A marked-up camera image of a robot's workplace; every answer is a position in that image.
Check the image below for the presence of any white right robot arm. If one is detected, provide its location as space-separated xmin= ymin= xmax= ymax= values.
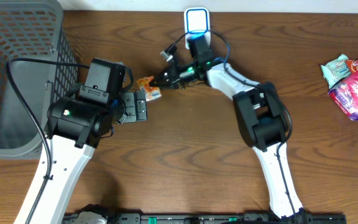
xmin=150 ymin=33 xmax=303 ymax=223

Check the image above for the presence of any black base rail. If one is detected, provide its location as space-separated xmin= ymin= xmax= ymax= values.
xmin=62 ymin=203 xmax=347 ymax=224

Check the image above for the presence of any orange tissue pack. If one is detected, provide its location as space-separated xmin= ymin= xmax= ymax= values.
xmin=137 ymin=76 xmax=162 ymax=101

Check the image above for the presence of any red purple snack bag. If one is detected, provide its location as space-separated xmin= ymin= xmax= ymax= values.
xmin=328 ymin=71 xmax=358 ymax=121

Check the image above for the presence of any teal snack packet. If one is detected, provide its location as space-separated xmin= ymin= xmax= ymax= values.
xmin=321 ymin=54 xmax=351 ymax=89

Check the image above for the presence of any grey plastic mesh basket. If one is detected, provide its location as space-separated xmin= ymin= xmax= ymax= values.
xmin=0 ymin=0 xmax=78 ymax=159

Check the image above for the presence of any white barcode scanner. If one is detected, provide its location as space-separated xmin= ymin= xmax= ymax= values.
xmin=183 ymin=7 xmax=211 ymax=50

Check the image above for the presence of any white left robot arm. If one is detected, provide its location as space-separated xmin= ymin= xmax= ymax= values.
xmin=15 ymin=86 xmax=147 ymax=223

